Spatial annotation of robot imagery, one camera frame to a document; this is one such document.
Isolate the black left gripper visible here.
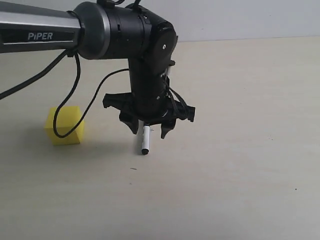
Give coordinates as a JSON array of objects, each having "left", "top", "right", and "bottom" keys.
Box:
[{"left": 102, "top": 92, "right": 196, "bottom": 139}]

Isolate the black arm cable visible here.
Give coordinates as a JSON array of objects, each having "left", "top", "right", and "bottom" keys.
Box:
[{"left": 0, "top": 48, "right": 131, "bottom": 139}]

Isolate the black silver Piper robot arm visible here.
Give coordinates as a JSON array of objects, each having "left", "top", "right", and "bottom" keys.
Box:
[{"left": 0, "top": 0, "right": 195, "bottom": 138}]

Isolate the yellow cube block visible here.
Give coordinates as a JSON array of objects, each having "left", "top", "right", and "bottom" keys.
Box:
[{"left": 44, "top": 106, "right": 85, "bottom": 146}]

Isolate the black white marker pen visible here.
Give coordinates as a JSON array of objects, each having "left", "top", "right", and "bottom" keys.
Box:
[{"left": 141, "top": 125, "right": 151, "bottom": 155}]

